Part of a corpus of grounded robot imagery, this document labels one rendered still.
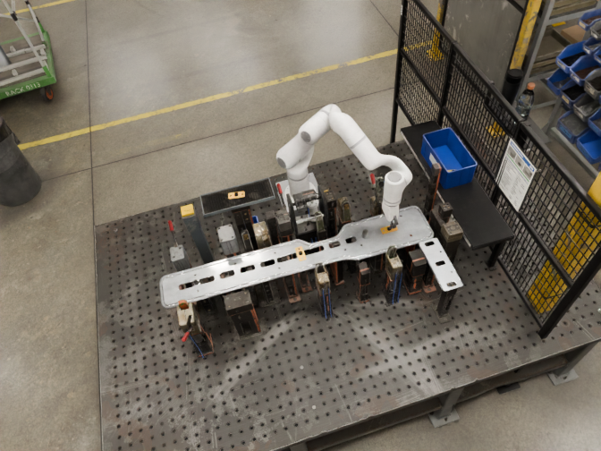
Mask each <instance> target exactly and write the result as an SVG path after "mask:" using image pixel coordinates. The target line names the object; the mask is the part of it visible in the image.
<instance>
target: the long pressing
mask: <svg viewBox="0 0 601 451"><path fill-rule="evenodd" d="M400 216H401V217H400ZM397 221H398V224H399V225H397V228H398V230H397V231H393V232H391V233H387V234H382V232H381V230H380V228H383V227H386V226H389V225H390V224H391V221H388V220H387V218H386V216H385V215H383V214H381V215H377V216H373V217H368V218H364V219H361V220H358V221H355V222H351V223H348V224H345V225H344V226H343V227H342V229H341V230H340V232H339V234H338V235H337V236H336V237H333V238H330V239H326V240H323V241H320V242H316V243H307V242H305V241H302V240H300V239H296V240H292V241H289V242H286V243H280V244H277V245H273V246H270V247H266V248H263V249H260V250H256V251H251V252H247V253H243V254H241V255H237V256H234V257H231V258H227V259H224V260H218V261H215V262H211V263H208V264H205V265H201V266H197V267H195V268H188V269H185V270H182V271H179V272H175V273H172V274H169V275H165V276H163V277H161V279H160V281H159V287H160V296H161V304H162V306H163V307H164V308H165V309H172V308H175V307H177V306H179V305H178V301H180V300H183V299H184V300H186V301H187V302H197V301H200V300H204V299H207V298H210V297H213V296H217V295H220V294H226V293H229V292H232V291H235V290H239V289H242V288H245V287H249V286H252V285H257V284H261V283H264V282H267V281H270V280H274V279H277V278H280V277H286V276H289V275H292V274H296V273H300V272H302V271H306V270H309V269H313V268H315V267H316V263H317V262H319V261H323V264H324V265H328V264H331V263H335V262H337V261H341V260H364V259H366V258H370V257H373V256H376V255H379V254H383V253H386V252H387V249H388V247H389V246H390V245H392V244H395V245H396V247H397V250H399V249H401V248H405V247H408V246H412V245H415V244H418V243H419V242H423V241H426V240H429V239H432V238H433V237H434V232H433V230H432V228H431V227H430V225H429V223H428V221H427V220H426V218H425V216H424V214H423V213H422V211H421V209H420V208H419V207H417V206H410V207H407V208H401V209H399V216H398V219H397ZM364 229H367V230H368V238H367V239H364V238H363V237H362V232H363V230H364ZM411 235H412V236H411ZM352 237H355V239H356V242H354V243H347V242H346V239H349V238H352ZM336 242H339V243H340V246H338V247H334V248H330V247H329V244H330V243H336ZM361 245H362V246H361ZM300 246H302V248H303V250H304V251H306V250H310V249H313V248H317V247H320V246H323V247H324V250H323V251H319V252H315V253H312V254H309V255H305V256H306V258H307V259H306V260H303V261H299V259H298V258H296V259H292V260H287V261H283V262H280V263H278V262H277V259H278V258H281V257H284V256H287V255H291V254H294V253H296V250H295V248H297V247H300ZM345 249H346V251H345ZM269 260H274V261H275V264H274V265H270V266H266V267H263V268H262V267H261V266H260V263H262V262H265V261H269ZM235 263H236V265H234V264H235ZM252 265H254V267H255V269H254V270H251V271H248V272H244V273H241V268H245V267H248V266H252ZM229 271H234V276H231V277H226V278H221V277H220V275H221V274H223V273H226V272H229ZM195 275H196V276H195ZM207 277H214V279H215V280H214V281H212V282H209V283H205V284H202V285H201V284H200V283H199V284H198V285H194V286H193V287H190V288H186V289H183V290H180V288H179V286H180V285H184V284H187V283H190V282H193V281H194V280H195V279H197V280H198V281H199V280H200V279H204V278H207ZM197 291H198V292H197Z"/></svg>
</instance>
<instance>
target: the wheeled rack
mask: <svg viewBox="0 0 601 451"><path fill-rule="evenodd" d="M2 1H3V2H4V5H5V6H6V8H7V10H8V11H9V13H10V15H6V14H1V13H0V17H6V18H12V19H13V20H14V21H15V22H16V24H17V26H18V27H19V29H20V31H21V33H22V35H23V37H19V38H14V39H11V40H7V41H5V42H1V43H0V45H1V47H2V48H3V50H4V51H5V53H6V54H7V56H8V58H9V59H10V61H11V62H12V63H11V64H10V65H6V66H4V67H1V68H0V99H3V98H8V97H11V96H14V95H17V94H20V93H23V92H26V91H29V90H33V89H37V88H40V95H42V97H43V99H44V100H45V101H52V100H53V97H54V93H53V91H52V89H51V88H50V84H53V83H56V77H55V68H54V62H53V56H52V50H51V45H50V37H49V34H48V33H47V30H44V29H43V27H42V25H41V23H40V21H39V20H38V17H37V16H36V14H35V13H34V11H33V9H32V8H31V5H30V2H29V0H24V2H25V3H26V5H27V6H28V7H29V9H30V13H31V15H32V17H33V19H29V18H23V17H17V16H16V15H17V13H16V12H15V0H12V9H11V7H10V5H9V4H8V3H7V1H6V0H2ZM18 20H24V21H34V22H35V23H36V26H37V28H38V32H36V33H33V34H29V35H27V34H26V33H25V31H24V29H23V28H22V26H21V24H20V23H19V21H18ZM32 79H33V80H32ZM29 80H30V81H29ZM23 81H24V82H23ZM20 82H21V83H20ZM17 83H18V84H17ZM13 84H15V85H13ZM11 85H12V86H11Z"/></svg>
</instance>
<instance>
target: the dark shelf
mask: <svg viewBox="0 0 601 451"><path fill-rule="evenodd" d="M437 130H441V128H440V126H439V125H438V123H437V122H436V120H432V121H428V122H424V123H418V124H414V125H411V126H408V127H404V128H401V130H400V133H401V134H402V136H403V138H404V139H405V141H406V142H407V144H408V146H409V147H410V149H411V151H412V153H413V155H414V156H415V158H416V159H417V160H418V162H419V164H420V166H421V167H422V169H423V171H424V172H425V174H426V176H427V178H428V180H429V179H430V174H431V168H430V166H429V165H428V163H427V161H426V160H425V159H424V157H423V156H422V154H421V147H422V141H423V134H425V133H428V132H434V131H437ZM437 194H438V196H439V197H440V199H441V201H442V202H443V203H446V202H449V203H450V205H451V206H452V208H453V212H452V215H451V217H452V219H453V221H455V220H456V221H457V222H458V223H459V225H460V227H461V229H462V231H463V237H464V239H465V240H466V242H467V244H468V245H469V247H470V248H471V250H472V251H474V250H478V249H481V248H485V247H487V246H491V245H494V244H498V243H503V242H506V241H510V240H512V239H513V238H514V236H515V235H514V233H513V232H512V230H511V229H510V227H509V226H508V225H507V224H506V222H505V221H504V219H503V218H502V216H501V215H500V213H499V212H498V210H497V209H496V207H495V205H494V204H493V203H492V201H491V200H490V199H489V198H488V196H487V194H486V193H485V192H484V190H483V189H482V187H481V186H480V184H479V183H478V181H477V179H476V178H475V177H474V175H473V178H472V182H471V183H465V184H462V185H459V186H455V187H453V188H449V189H444V188H443V186H442V185H441V183H438V187H437Z"/></svg>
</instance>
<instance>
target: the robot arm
mask: <svg viewBox="0 0 601 451"><path fill-rule="evenodd" d="M331 129H332V130H333V131H334V132H335V133H337V134H338V135H339V136H340V137H341V138H342V139H343V141H344V142H345V143H346V144H347V146H348V147H349V148H350V149H351V151H352V152H353V153H354V155H355V156H356V157H357V158H358V160H359V161H360V162H361V164H362V165H364V167H366V168H367V169H368V170H374V169H376V168H378V167H380V166H388V167H390V168H391V169H392V170H393V171H391V172H389V173H387V174H386V175H385V186H384V196H383V203H382V209H383V215H385V216H386V218H387V220H388V221H391V224H390V229H394V228H396V226H397V225H399V224H398V221H397V219H398V216H399V204H400V202H401V200H402V192H403V190H404V188H405V187H406V186H407V185H408V184H409V183H410V182H411V180H412V174H411V171H410V170H409V168H408V167H407V166H406V165H405V164H404V163H403V162H402V161H401V160H400V159H399V158H397V157H395V156H390V155H383V154H380V153H379V152H378V151H377V149H376V148H375V147H374V146H373V144H372V143H371V142H370V140H369V139H368V137H367V136H366V135H365V133H364V132H363V131H362V130H361V128H360V127H359V126H358V125H357V124H356V123H355V121H354V120H353V119H352V118H351V117H350V116H349V115H347V114H345V113H342V112H341V110H340V108H339V107H338V106H337V105H334V104H330V105H327V106H324V107H323V108H322V109H321V110H319V111H318V112H317V113H316V114H315V115H313V116H312V117H311V118H310V119H309V120H308V121H307V122H306V123H305V124H303V125H302V126H301V128H300V129H299V133H298V134H297V135H296V136H295V137H294V138H293V139H291V140H290V141H289V142H288V143H287V144H285V145H284V146H283V147H282V148H281V149H279V151H278V152H277V154H276V161H277V163H278V165H279V166H280V167H282V168H284V169H286V171H287V176H288V182H289V185H288V186H287V187H286V189H285V192H284V195H285V198H286V193H289V194H290V196H291V199H292V203H294V200H293V196H292V195H293V194H297V193H300V192H302V191H307V190H311V189H314V190H316V188H315V186H314V185H313V184H312V183H310V182H309V174H308V165H309V162H310V160H311V158H312V155H313V152H314V145H315V144H316V143H317V142H318V140H319V139H320V138H321V137H323V136H324V135H325V134H326V133H327V132H328V131H330V130H331ZM286 199H287V198H286ZM393 220H394V222H393Z"/></svg>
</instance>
